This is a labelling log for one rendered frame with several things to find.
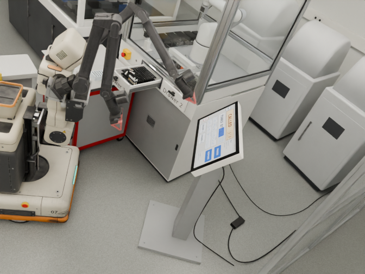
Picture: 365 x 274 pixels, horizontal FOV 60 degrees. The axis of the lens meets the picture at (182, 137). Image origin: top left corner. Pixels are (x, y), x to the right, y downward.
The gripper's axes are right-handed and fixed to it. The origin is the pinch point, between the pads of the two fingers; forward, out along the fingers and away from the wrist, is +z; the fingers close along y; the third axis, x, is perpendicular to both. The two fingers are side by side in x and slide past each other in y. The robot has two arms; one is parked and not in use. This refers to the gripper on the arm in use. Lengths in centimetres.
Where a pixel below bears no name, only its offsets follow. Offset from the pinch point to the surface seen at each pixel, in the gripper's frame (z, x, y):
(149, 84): -12, 40, 43
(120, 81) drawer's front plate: -29, 51, 31
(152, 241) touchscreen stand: 71, 81, -37
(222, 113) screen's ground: 14.5, -12.9, -3.0
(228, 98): 36, -5, 53
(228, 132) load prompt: 14.4, -16.8, -26.1
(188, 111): 17.6, 19.9, 27.4
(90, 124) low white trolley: -9, 104, 35
